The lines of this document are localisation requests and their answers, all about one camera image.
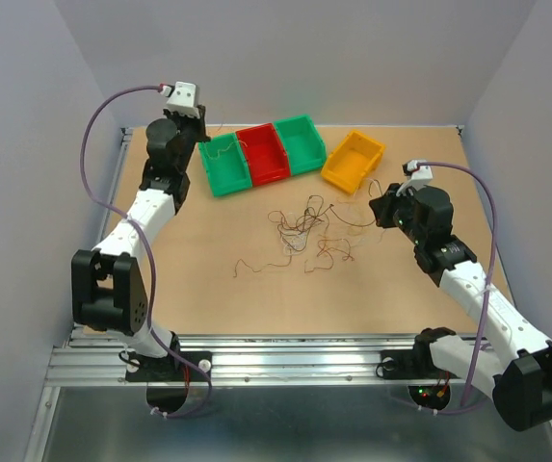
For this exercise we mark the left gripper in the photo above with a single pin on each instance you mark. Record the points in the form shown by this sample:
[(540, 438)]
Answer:
[(198, 123)]

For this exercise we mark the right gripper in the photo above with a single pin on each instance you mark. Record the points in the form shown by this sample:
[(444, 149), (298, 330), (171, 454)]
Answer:
[(382, 204)]

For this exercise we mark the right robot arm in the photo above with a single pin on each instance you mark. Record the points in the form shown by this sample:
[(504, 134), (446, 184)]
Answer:
[(515, 372)]

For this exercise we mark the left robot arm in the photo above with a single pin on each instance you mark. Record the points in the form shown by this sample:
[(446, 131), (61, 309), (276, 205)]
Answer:
[(108, 291)]

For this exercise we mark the left green bin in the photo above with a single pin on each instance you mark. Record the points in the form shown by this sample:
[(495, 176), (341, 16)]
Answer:
[(225, 165)]

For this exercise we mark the green bin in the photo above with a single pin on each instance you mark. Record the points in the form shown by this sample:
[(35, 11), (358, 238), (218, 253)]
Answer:
[(302, 142), (225, 165)]

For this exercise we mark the red bin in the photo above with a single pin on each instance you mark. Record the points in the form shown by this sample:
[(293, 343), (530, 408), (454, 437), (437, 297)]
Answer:
[(265, 155)]

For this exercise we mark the yellow bin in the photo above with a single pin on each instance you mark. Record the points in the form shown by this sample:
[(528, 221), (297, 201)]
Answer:
[(352, 161)]

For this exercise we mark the right green bin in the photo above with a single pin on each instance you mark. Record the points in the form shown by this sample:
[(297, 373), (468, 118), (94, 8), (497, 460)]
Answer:
[(302, 142)]

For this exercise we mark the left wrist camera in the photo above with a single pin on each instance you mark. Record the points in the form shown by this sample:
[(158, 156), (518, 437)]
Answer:
[(182, 98)]

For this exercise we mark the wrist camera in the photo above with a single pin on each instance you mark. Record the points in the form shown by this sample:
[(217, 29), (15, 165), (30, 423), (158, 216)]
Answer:
[(182, 98), (418, 175)]

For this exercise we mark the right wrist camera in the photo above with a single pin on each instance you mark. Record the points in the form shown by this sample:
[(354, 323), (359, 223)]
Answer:
[(418, 175)]

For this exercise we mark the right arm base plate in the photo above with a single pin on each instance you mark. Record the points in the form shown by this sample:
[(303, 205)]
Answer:
[(419, 363)]

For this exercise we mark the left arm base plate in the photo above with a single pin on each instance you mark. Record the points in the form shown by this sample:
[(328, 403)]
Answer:
[(142, 369)]

